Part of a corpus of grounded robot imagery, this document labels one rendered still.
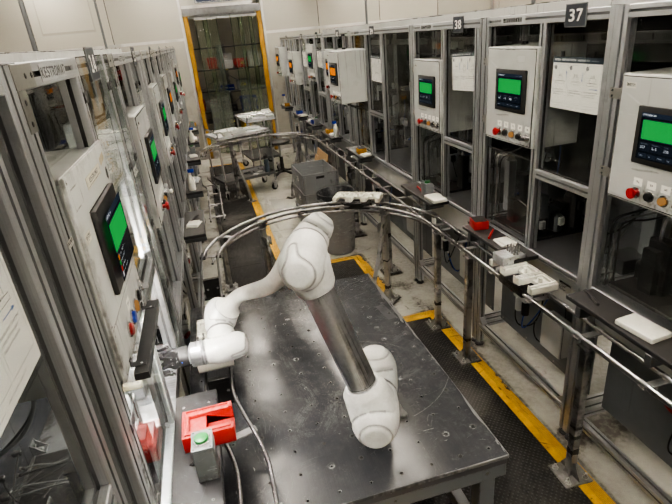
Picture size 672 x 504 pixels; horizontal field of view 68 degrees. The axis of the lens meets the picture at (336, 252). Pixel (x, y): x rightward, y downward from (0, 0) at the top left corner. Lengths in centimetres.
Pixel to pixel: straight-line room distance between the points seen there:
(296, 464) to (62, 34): 900
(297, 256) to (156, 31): 869
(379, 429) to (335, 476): 25
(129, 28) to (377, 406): 890
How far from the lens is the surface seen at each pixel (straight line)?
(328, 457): 187
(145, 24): 990
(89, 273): 109
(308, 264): 137
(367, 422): 166
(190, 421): 171
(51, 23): 1012
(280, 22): 1000
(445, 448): 189
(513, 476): 275
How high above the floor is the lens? 203
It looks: 24 degrees down
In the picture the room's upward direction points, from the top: 5 degrees counter-clockwise
